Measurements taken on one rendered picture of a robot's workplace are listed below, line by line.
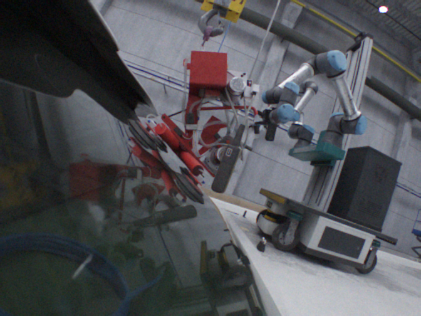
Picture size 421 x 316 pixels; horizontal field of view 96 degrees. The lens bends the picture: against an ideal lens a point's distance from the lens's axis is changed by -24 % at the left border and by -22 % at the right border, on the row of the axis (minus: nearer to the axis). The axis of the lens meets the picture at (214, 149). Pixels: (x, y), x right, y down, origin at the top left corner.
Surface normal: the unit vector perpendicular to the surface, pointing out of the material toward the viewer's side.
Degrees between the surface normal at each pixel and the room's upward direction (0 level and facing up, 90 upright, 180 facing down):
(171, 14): 90
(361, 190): 90
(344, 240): 90
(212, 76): 90
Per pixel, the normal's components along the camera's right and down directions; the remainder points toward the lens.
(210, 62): 0.11, -0.03
